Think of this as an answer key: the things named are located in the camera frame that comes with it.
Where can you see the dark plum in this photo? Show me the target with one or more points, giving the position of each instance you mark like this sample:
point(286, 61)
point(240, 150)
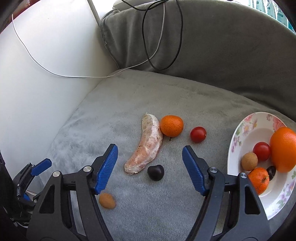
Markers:
point(156, 172)
point(271, 172)

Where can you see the large orange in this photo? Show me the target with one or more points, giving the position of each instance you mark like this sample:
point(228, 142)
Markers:
point(283, 149)

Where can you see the peeled pomelo segment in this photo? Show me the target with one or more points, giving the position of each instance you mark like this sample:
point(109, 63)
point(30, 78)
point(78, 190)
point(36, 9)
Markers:
point(145, 143)

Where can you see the light grey fleece blanket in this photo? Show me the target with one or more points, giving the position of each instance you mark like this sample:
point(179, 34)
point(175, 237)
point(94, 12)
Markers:
point(115, 104)

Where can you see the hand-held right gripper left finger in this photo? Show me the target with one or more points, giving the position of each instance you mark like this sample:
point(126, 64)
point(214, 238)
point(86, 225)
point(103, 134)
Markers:
point(106, 169)

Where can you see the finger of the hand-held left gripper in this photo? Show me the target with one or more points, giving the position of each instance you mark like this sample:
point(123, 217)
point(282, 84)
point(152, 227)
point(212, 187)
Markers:
point(25, 197)
point(41, 166)

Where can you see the small mandarin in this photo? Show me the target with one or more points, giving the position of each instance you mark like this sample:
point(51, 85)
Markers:
point(259, 180)
point(172, 125)

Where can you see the floral refill pouch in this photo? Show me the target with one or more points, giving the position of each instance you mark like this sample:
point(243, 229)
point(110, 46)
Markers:
point(281, 15)
point(271, 6)
point(255, 3)

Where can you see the white cabinet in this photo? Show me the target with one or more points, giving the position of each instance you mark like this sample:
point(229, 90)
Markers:
point(46, 34)

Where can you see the brown longan with stem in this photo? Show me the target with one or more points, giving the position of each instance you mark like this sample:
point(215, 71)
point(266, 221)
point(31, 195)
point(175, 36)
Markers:
point(249, 161)

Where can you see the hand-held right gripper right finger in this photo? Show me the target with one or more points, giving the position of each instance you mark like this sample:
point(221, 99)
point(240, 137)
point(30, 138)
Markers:
point(194, 169)

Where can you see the smooth brown longan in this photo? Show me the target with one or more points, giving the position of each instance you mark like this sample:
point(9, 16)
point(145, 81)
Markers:
point(107, 201)

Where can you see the small red cherry tomato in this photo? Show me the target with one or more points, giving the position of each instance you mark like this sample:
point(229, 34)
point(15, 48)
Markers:
point(198, 134)

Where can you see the large red cherry tomato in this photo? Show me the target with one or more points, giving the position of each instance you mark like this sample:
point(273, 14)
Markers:
point(261, 151)

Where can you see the grey plush backrest cushion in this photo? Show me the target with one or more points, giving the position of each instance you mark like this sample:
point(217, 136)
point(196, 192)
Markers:
point(219, 46)

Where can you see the white floral plate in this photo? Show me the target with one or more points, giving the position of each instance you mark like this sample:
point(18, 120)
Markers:
point(249, 129)

